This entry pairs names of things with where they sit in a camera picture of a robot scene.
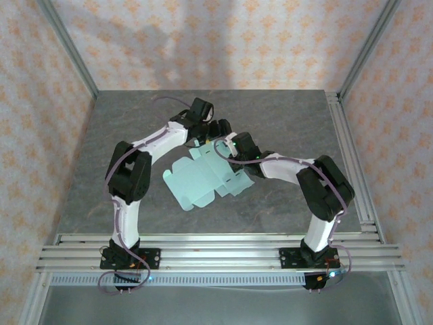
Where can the aluminium mounting rail bed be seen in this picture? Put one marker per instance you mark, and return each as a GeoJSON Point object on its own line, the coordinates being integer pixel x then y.
{"type": "Point", "coordinates": [220, 254]}

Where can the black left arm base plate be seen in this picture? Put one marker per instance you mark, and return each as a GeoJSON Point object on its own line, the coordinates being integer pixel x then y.
{"type": "Point", "coordinates": [152, 259]}

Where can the black base electronics board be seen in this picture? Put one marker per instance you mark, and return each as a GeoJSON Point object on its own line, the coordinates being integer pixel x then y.
{"type": "Point", "coordinates": [319, 281]}

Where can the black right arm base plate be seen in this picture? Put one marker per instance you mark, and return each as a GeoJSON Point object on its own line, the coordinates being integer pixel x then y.
{"type": "Point", "coordinates": [287, 259]}

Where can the aluminium side rail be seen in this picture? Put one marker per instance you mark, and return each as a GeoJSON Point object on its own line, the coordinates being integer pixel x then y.
{"type": "Point", "coordinates": [352, 162]}

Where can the grey metal lower panel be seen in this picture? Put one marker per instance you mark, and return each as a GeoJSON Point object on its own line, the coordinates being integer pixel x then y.
{"type": "Point", "coordinates": [216, 306]}

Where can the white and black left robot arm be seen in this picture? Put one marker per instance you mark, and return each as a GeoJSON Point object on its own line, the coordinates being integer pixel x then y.
{"type": "Point", "coordinates": [125, 223]}

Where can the aluminium frame post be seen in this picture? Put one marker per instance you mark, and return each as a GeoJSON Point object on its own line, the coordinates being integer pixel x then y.
{"type": "Point", "coordinates": [71, 50]}
{"type": "Point", "coordinates": [365, 50]}

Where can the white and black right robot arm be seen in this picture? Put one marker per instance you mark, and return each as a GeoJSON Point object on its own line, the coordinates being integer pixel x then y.
{"type": "Point", "coordinates": [318, 233]}

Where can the light teal paper box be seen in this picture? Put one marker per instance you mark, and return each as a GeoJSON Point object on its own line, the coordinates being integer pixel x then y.
{"type": "Point", "coordinates": [199, 179]}

